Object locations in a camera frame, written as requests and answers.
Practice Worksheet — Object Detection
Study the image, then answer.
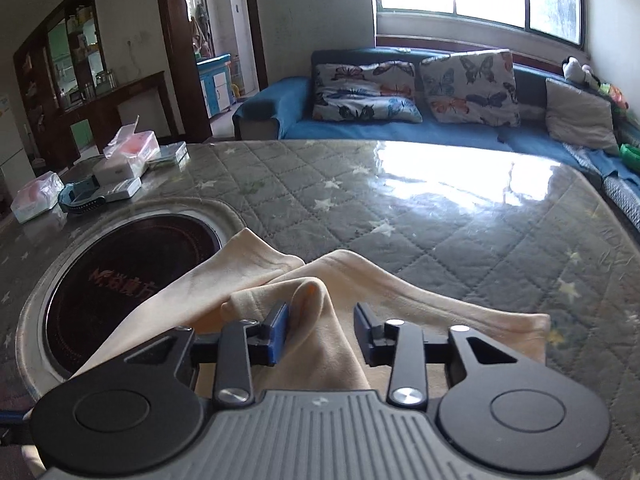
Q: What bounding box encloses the cream beige garment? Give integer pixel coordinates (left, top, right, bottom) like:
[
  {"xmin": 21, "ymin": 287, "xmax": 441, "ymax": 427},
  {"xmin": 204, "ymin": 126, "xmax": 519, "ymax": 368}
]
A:
[{"xmin": 81, "ymin": 229, "xmax": 550, "ymax": 392}]

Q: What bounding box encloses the round black induction cooktop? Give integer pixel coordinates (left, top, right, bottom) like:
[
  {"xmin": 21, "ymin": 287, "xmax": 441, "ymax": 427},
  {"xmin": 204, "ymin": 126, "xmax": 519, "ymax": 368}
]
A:
[{"xmin": 43, "ymin": 214, "xmax": 221, "ymax": 378}]

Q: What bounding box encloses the flat white box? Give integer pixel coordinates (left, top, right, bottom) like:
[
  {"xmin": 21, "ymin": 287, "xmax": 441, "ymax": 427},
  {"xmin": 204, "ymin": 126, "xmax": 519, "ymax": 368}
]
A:
[{"xmin": 96, "ymin": 178, "xmax": 142, "ymax": 203}]

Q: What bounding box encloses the stack of green booklets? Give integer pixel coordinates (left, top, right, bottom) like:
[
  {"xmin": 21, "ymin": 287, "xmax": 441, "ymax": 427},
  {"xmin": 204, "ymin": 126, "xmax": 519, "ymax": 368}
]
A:
[{"xmin": 146, "ymin": 142, "xmax": 188, "ymax": 169}]

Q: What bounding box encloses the white small box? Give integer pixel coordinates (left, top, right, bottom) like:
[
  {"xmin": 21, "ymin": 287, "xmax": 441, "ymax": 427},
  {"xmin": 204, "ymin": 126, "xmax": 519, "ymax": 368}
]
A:
[{"xmin": 92, "ymin": 155, "xmax": 145, "ymax": 186}]

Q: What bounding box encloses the pink tissue pack far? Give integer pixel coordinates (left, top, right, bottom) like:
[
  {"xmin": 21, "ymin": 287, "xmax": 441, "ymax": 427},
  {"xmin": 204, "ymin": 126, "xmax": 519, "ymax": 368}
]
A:
[{"xmin": 103, "ymin": 117, "xmax": 160, "ymax": 164}]

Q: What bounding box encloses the pink tissue pack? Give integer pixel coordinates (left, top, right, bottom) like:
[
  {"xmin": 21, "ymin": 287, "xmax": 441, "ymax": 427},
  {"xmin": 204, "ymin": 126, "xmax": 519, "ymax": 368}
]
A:
[
  {"xmin": 11, "ymin": 171, "xmax": 64, "ymax": 224},
  {"xmin": 103, "ymin": 117, "xmax": 160, "ymax": 164}
]

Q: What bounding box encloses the blue corner sofa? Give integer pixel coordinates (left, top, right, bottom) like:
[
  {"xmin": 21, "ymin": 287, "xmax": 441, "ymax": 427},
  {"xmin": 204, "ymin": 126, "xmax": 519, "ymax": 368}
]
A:
[{"xmin": 232, "ymin": 48, "xmax": 639, "ymax": 226}]

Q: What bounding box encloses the pink tissue pack near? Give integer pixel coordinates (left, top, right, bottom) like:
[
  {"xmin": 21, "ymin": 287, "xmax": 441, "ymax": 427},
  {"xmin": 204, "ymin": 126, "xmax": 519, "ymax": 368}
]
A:
[{"xmin": 11, "ymin": 171, "xmax": 64, "ymax": 224}]

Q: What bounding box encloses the left butterfly pillow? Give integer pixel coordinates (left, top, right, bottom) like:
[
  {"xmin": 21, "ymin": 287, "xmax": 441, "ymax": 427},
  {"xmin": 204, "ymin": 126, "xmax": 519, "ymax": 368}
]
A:
[{"xmin": 312, "ymin": 60, "xmax": 422, "ymax": 124}]

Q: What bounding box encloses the butterfly pillow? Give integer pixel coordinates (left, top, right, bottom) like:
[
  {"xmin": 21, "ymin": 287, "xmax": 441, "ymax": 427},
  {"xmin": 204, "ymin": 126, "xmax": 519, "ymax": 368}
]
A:
[
  {"xmin": 420, "ymin": 50, "xmax": 521, "ymax": 127},
  {"xmin": 312, "ymin": 60, "xmax": 422, "ymax": 124}
]

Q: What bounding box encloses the right butterfly pillow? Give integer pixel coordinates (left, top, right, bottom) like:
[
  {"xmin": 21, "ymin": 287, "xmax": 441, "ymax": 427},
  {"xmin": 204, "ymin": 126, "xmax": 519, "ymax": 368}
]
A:
[{"xmin": 420, "ymin": 50, "xmax": 521, "ymax": 127}]

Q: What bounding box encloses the blue white small cabinet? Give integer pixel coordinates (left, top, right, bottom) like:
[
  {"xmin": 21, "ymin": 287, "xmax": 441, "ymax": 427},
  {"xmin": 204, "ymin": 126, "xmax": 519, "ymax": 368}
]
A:
[{"xmin": 196, "ymin": 53, "xmax": 234, "ymax": 118}]

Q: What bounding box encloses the grey plain cushion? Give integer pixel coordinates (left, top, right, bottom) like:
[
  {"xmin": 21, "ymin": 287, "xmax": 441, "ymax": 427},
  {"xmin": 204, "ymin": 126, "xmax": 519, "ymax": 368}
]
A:
[{"xmin": 546, "ymin": 78, "xmax": 618, "ymax": 154}]

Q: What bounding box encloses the white refrigerator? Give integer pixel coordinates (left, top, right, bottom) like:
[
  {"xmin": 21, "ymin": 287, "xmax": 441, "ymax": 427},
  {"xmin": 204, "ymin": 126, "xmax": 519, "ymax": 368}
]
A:
[{"xmin": 0, "ymin": 94, "xmax": 35, "ymax": 200}]

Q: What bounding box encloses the dark wooden display cabinet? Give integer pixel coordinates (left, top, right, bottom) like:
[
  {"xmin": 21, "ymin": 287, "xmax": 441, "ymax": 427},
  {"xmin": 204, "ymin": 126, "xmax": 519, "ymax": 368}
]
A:
[{"xmin": 13, "ymin": 0, "xmax": 178, "ymax": 170}]

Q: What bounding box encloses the green plastic toy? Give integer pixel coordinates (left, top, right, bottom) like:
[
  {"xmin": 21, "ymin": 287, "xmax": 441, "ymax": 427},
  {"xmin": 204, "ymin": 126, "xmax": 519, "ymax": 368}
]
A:
[{"xmin": 620, "ymin": 143, "xmax": 640, "ymax": 174}]

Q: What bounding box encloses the white panda plush toy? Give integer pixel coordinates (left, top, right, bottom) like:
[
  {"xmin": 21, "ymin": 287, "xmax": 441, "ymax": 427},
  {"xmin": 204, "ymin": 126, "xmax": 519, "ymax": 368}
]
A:
[{"xmin": 562, "ymin": 56, "xmax": 601, "ymax": 91}]

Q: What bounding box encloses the colourful toy pile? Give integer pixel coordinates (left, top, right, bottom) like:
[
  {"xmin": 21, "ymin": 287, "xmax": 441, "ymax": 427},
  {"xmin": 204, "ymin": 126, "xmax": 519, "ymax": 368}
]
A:
[{"xmin": 599, "ymin": 82, "xmax": 628, "ymax": 112}]

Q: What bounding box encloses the dark wooden door frame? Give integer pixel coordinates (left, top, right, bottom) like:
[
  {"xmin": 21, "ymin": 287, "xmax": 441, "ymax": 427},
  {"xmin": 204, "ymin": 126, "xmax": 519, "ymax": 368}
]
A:
[{"xmin": 157, "ymin": 0, "xmax": 268, "ymax": 143}]

